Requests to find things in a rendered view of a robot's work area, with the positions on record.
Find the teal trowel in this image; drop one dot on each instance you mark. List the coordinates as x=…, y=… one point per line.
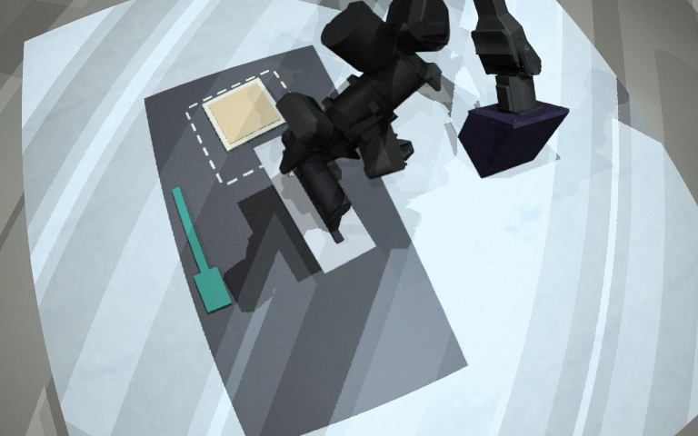
x=209, y=282

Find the cream square tile with dark square mark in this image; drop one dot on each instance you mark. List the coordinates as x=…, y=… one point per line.
x=243, y=114

